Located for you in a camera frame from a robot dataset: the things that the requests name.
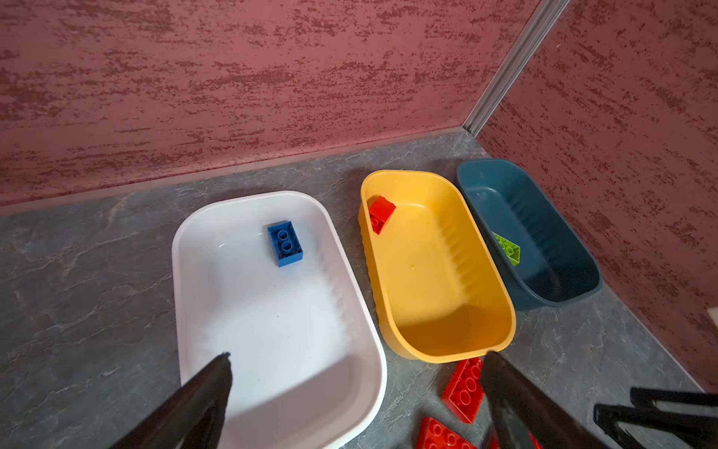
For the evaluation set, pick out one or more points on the green lego brick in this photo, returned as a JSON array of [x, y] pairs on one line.
[[511, 250]]

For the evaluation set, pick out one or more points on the white plastic bin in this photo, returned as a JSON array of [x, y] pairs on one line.
[[307, 363]]

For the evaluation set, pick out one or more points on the red lego brick studded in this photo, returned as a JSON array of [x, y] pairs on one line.
[[433, 435]]

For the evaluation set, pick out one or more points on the teal plastic bin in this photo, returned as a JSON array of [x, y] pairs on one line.
[[556, 268]]

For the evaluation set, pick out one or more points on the yellow plastic bin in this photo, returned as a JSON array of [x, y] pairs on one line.
[[438, 294]]

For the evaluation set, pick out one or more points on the red square lego brick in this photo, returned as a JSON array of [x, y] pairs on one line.
[[380, 211]]

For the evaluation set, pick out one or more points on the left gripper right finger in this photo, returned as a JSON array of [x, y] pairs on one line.
[[517, 406]]

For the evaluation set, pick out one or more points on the red lego plate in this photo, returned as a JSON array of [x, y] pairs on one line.
[[463, 395]]

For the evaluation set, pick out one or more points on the blue lego brick upside-down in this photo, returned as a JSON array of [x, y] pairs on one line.
[[285, 243]]

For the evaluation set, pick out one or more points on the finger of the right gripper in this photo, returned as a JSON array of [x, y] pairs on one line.
[[698, 431]]

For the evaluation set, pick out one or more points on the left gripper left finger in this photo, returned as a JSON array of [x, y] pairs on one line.
[[193, 417]]

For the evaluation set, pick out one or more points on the right corner aluminium post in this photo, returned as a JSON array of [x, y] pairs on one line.
[[541, 22]]

